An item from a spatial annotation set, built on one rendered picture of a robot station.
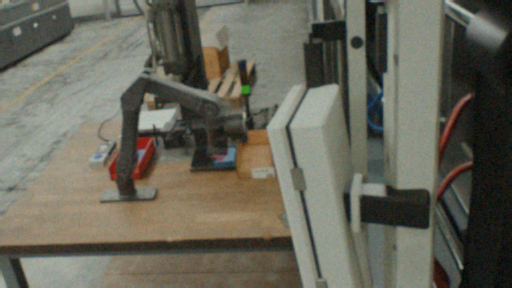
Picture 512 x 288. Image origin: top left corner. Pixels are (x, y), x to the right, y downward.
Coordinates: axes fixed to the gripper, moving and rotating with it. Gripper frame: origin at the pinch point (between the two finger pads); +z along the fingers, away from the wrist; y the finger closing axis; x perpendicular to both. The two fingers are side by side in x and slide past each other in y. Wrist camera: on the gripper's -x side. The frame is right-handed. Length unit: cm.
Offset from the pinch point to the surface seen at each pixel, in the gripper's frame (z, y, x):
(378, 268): -27, -50, -40
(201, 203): 0.0, -18.4, 6.1
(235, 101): 219, 207, 15
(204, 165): 9.0, 1.9, 7.2
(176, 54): -13.5, 38.8, 15.8
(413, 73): -86, -45, -38
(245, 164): 10.7, 2.4, -7.9
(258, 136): 14.6, 17.5, -13.0
